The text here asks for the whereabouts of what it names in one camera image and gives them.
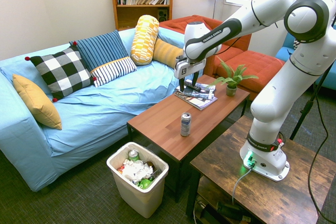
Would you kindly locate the plain mustard pillow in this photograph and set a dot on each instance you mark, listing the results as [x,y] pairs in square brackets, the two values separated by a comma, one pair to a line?
[36,100]

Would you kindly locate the red snack wrapper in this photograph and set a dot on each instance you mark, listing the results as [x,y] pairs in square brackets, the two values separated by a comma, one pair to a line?
[120,169]

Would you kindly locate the blue striped pillow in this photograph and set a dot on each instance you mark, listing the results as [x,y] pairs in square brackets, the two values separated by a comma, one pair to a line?
[105,51]

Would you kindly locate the orange ottoman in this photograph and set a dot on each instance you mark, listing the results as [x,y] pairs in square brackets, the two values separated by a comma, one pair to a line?
[252,64]

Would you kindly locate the blue armchair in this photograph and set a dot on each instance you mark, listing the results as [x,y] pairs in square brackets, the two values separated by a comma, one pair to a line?
[284,51]

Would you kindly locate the potted green fern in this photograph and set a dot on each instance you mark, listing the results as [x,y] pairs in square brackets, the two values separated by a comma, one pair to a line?
[231,90]

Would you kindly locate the green plastic wrapper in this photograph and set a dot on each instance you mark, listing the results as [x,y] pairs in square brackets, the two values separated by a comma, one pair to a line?
[145,183]

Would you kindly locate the reddish wood coffee table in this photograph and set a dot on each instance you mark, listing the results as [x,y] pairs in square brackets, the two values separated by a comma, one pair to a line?
[162,127]

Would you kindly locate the silver blue drink can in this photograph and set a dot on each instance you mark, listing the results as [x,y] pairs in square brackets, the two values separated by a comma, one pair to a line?
[186,125]

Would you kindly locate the wooden bookshelf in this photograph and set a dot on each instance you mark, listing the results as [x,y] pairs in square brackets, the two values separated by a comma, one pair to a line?
[141,15]

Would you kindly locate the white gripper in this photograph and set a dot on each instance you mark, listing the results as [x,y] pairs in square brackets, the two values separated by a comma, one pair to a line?
[189,68]

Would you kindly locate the black power adapter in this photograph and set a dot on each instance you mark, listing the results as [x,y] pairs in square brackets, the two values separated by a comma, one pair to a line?
[231,209]

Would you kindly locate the small black speaker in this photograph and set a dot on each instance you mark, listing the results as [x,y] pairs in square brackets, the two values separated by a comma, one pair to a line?
[162,15]

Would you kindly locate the black white zigzag pillow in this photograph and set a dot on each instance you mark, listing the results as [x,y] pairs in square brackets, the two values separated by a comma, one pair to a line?
[295,43]

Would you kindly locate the black remote control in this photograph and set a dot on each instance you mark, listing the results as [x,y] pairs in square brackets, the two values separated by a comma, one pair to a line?
[193,86]

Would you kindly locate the black white checkered pillow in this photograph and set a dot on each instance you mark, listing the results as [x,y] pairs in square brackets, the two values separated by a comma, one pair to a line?
[63,72]

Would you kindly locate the stack of magazines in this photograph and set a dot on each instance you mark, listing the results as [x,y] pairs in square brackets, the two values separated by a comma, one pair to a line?
[202,105]

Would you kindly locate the beige plastic trash bin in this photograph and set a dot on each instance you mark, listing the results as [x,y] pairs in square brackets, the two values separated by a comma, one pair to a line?
[141,200]

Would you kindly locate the mustard textured pillow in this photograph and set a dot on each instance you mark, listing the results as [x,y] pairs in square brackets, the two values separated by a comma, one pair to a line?
[165,52]

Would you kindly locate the green drink can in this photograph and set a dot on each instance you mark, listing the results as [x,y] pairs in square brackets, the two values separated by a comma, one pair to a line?
[133,155]

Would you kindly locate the crumpled white paper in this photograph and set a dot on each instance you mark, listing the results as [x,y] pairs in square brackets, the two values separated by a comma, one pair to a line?
[135,170]

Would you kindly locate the pale cover magazine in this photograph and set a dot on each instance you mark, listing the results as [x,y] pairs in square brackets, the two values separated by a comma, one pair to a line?
[210,86]

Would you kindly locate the rustic brown robot table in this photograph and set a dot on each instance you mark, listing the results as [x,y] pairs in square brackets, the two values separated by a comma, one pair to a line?
[262,197]

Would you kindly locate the light blue sofa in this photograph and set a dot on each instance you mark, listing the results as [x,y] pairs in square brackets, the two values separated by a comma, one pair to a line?
[105,108]

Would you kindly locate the black camera tripod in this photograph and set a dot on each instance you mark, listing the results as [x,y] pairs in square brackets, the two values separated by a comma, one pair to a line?
[304,113]

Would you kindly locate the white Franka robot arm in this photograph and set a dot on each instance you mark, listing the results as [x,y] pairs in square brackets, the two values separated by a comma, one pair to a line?
[275,98]

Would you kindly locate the dark cover magazine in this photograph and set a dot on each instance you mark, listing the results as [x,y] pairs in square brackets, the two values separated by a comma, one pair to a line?
[198,94]

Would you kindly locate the yellow white patterned bolster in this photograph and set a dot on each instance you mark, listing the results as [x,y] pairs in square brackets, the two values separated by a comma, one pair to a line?
[144,40]

